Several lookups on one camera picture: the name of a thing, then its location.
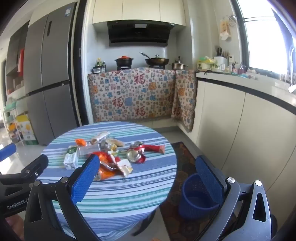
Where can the gas stove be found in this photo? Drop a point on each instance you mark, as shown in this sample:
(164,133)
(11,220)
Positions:
(123,68)

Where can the steel pot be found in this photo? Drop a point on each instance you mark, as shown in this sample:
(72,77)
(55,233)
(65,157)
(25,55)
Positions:
(178,66)

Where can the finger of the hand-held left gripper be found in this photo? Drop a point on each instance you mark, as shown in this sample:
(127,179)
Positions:
(34,167)
(7,151)

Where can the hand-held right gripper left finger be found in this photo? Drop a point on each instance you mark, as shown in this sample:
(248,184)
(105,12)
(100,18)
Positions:
(84,180)

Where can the patterned cloth covered chair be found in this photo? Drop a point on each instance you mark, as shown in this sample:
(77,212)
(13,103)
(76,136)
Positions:
(131,97)

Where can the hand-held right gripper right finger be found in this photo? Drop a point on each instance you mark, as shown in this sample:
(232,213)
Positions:
(208,183)

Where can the black range hood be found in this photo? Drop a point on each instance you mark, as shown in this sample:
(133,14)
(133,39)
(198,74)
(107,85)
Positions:
(138,32)

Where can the pink soap bottle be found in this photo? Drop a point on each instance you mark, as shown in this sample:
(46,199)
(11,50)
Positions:
(241,69)

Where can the black pot with orange lid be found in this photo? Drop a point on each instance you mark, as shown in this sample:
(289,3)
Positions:
(124,62)

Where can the patterned floor rug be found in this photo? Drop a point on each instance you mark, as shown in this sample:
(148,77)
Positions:
(182,162)

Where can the grey refrigerator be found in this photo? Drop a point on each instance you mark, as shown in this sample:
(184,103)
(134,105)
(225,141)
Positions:
(50,69)

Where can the crushed silver top can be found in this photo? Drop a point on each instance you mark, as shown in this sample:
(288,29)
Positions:
(137,144)

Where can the red wrapper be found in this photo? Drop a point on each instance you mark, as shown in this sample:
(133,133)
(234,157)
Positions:
(155,148)

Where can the person's left forearm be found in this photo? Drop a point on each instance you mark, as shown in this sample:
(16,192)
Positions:
(13,228)

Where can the wok with glass lid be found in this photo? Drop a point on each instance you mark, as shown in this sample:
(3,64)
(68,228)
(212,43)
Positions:
(157,61)

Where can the kitchen window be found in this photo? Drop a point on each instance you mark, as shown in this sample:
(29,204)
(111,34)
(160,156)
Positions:
(266,46)

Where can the green trolley rack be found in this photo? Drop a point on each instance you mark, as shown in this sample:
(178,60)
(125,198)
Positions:
(9,120)

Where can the red hanging cloth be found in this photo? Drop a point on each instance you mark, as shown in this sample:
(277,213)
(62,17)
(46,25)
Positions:
(21,61)

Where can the crushed red can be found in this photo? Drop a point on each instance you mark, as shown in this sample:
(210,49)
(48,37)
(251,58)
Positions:
(135,155)

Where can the yellow white snack packet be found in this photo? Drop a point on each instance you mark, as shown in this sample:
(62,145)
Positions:
(116,141)

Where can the beige paper bag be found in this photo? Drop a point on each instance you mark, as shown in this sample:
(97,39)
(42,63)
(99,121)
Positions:
(100,136)

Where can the white green milk carton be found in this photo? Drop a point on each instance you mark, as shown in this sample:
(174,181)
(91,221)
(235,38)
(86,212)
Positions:
(70,160)

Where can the orange snack wrapper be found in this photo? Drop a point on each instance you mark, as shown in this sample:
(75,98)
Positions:
(106,172)

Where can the seasoning bottle rack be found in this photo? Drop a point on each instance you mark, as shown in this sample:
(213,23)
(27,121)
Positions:
(99,68)

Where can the cream base cabinet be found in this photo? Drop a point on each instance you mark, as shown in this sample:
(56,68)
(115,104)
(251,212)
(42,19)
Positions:
(231,127)

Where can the white utensil holder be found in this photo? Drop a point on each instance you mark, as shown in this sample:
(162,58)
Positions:
(220,62)

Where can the open wall shelf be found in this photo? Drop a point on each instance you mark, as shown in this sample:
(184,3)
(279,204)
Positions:
(13,76)

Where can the yellow green plastic containers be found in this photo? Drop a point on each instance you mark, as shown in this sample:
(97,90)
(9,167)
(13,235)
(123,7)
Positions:
(204,63)

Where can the cream upper cabinets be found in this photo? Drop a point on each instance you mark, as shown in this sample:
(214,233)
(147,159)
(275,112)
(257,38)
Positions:
(138,9)

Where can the orange white plastic bag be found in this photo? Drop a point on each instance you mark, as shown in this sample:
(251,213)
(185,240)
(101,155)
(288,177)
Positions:
(81,141)

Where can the clear plastic box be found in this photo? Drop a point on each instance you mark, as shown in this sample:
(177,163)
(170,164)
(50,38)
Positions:
(89,150)

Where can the hanging wall bag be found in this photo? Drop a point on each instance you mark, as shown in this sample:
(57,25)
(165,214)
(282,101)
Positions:
(225,30)

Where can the yellow cardboard box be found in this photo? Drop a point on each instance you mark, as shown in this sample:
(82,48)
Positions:
(26,129)

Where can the narrow printed cloth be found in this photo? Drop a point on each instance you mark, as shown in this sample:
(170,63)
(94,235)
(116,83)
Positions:
(185,99)

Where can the blue striped tablecloth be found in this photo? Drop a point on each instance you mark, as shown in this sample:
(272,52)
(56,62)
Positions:
(138,185)

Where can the steel faucet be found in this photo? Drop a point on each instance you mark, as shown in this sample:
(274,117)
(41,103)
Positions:
(292,60)

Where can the blue plastic wastebasket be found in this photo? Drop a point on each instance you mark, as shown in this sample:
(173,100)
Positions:
(192,205)

